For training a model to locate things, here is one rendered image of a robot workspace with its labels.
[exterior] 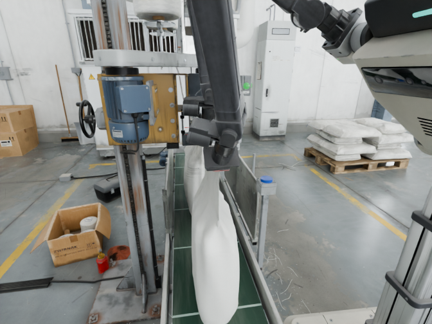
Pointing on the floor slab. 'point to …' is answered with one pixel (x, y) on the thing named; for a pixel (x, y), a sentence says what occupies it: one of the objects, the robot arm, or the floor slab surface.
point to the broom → (66, 119)
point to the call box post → (262, 230)
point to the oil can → (102, 262)
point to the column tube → (121, 40)
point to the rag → (118, 252)
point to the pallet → (337, 167)
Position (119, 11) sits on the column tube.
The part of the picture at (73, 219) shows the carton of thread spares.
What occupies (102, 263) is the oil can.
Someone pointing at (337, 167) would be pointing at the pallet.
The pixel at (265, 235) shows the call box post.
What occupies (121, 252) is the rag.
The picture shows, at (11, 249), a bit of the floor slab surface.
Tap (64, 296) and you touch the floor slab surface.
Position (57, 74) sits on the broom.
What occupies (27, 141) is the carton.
